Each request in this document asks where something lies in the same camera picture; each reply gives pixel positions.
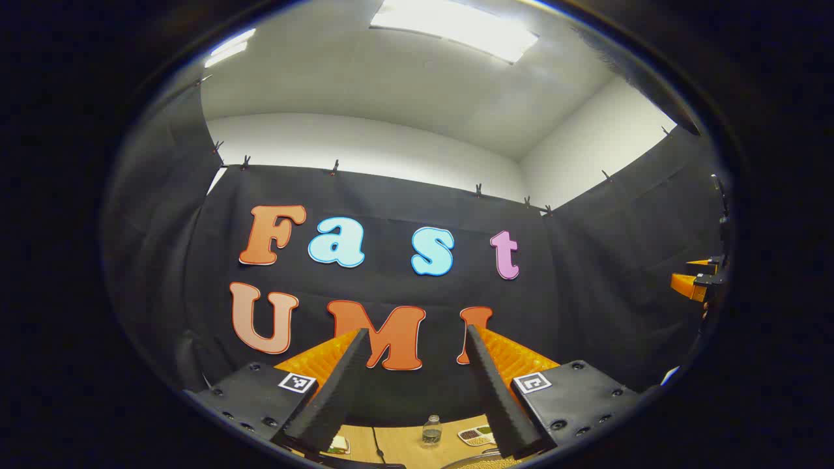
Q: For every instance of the small ceiling light panel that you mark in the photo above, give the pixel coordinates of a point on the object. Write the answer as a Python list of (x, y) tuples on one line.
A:
[(229, 47)]

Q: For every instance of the clear plastic water bottle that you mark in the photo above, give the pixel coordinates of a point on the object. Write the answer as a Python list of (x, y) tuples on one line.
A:
[(431, 431)]

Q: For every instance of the sandwich with lettuce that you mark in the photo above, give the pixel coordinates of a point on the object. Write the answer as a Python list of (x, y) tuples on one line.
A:
[(337, 445)]

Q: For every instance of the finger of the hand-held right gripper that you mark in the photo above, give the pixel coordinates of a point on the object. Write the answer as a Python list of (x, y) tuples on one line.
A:
[(702, 262), (687, 286)]

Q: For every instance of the white divided spice plate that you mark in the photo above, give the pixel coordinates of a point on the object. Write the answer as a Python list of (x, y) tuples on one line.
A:
[(475, 435)]

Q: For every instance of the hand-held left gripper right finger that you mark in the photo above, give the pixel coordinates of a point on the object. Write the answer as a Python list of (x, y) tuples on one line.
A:
[(498, 397)]

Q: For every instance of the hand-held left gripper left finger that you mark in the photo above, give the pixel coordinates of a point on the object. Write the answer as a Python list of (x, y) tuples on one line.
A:
[(329, 397)]

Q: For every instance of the large ceiling light panel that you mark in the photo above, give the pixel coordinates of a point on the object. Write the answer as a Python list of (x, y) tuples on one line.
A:
[(456, 26)]

